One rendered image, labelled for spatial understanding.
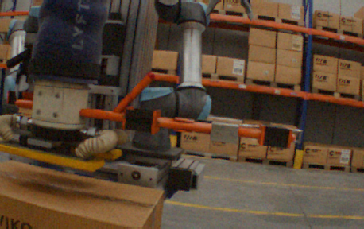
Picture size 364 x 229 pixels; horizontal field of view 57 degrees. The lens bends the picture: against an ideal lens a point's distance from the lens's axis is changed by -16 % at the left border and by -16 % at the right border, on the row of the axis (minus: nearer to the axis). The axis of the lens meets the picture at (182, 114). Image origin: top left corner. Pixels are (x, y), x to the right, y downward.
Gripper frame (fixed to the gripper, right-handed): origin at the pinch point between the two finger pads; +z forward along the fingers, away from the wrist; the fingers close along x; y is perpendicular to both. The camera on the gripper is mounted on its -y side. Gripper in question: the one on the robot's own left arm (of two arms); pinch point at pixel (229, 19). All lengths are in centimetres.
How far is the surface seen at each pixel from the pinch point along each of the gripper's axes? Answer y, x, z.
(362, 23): -680, 276, -188
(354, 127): -808, 314, 55
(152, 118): 30.4, -14.6, 33.4
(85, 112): 30, -33, 34
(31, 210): 48, -41, 60
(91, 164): 41, -26, 46
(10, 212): 48, -48, 62
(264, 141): 27.9, 13.8, 35.9
